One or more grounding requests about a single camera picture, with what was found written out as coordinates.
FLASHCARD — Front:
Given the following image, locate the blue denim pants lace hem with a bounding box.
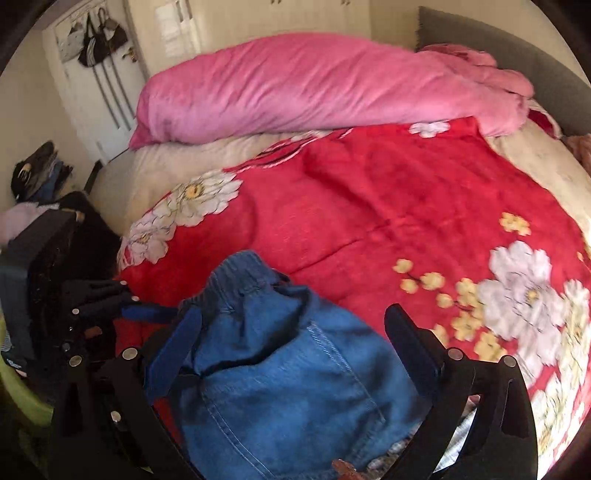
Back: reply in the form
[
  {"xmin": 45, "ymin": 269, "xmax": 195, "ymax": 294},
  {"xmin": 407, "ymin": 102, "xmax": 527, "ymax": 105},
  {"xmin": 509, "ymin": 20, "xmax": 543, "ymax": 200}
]
[{"xmin": 169, "ymin": 251, "xmax": 430, "ymax": 479}]

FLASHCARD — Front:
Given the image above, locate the green sleeve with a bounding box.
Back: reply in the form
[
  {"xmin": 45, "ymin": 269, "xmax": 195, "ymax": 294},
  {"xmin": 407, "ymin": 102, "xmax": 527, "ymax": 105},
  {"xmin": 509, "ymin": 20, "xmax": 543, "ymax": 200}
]
[{"xmin": 0, "ymin": 317, "xmax": 54, "ymax": 428}]

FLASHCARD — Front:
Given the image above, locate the clothes pile on chair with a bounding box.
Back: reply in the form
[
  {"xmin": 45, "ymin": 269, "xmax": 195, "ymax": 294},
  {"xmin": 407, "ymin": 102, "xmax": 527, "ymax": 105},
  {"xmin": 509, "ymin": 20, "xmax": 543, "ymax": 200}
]
[{"xmin": 10, "ymin": 141, "xmax": 73, "ymax": 204}]

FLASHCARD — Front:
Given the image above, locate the cream mattress cover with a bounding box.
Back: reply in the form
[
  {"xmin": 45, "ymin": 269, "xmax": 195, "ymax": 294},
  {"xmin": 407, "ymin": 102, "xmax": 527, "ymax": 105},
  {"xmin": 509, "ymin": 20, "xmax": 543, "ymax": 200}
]
[{"xmin": 90, "ymin": 120, "xmax": 590, "ymax": 240}]

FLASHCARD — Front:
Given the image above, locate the white door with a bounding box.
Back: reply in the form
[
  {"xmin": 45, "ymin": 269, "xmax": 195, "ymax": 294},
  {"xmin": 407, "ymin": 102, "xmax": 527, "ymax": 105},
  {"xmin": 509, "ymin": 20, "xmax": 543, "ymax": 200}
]
[{"xmin": 42, "ymin": 1, "xmax": 145, "ymax": 164}]

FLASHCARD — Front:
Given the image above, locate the red floral bed sheet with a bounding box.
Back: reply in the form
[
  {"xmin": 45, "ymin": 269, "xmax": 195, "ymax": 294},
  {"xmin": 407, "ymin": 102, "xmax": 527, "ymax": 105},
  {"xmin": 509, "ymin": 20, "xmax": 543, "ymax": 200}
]
[{"xmin": 117, "ymin": 119, "xmax": 590, "ymax": 479}]

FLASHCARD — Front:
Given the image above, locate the black hanging bag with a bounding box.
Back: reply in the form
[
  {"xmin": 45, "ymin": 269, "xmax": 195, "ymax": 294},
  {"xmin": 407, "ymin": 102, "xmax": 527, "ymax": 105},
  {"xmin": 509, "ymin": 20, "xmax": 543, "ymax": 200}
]
[{"xmin": 58, "ymin": 5, "xmax": 128, "ymax": 68}]

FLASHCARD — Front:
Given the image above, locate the white wardrobe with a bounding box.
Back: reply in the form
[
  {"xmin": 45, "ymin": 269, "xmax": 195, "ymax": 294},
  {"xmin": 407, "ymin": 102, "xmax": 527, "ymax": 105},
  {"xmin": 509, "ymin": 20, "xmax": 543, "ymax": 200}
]
[{"xmin": 124, "ymin": 0, "xmax": 372, "ymax": 77}]

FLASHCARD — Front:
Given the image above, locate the pink quilt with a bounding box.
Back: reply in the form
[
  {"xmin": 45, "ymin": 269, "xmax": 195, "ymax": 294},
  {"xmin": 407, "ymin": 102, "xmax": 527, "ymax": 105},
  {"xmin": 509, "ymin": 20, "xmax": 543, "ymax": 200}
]
[{"xmin": 129, "ymin": 33, "xmax": 534, "ymax": 150}]

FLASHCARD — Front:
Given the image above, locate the grey headboard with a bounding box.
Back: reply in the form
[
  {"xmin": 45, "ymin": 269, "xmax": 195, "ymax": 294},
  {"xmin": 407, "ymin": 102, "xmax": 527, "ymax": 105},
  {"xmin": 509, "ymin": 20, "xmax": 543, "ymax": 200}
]
[{"xmin": 418, "ymin": 6, "xmax": 590, "ymax": 136}]

